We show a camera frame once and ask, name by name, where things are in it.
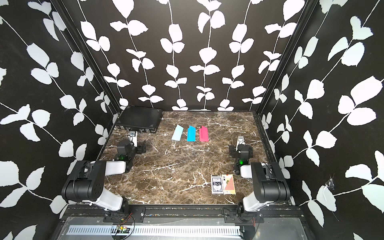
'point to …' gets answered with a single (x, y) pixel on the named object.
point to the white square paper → (177, 133)
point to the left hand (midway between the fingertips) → (137, 137)
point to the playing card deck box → (216, 184)
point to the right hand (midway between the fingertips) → (239, 142)
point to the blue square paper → (191, 134)
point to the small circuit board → (122, 229)
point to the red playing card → (228, 184)
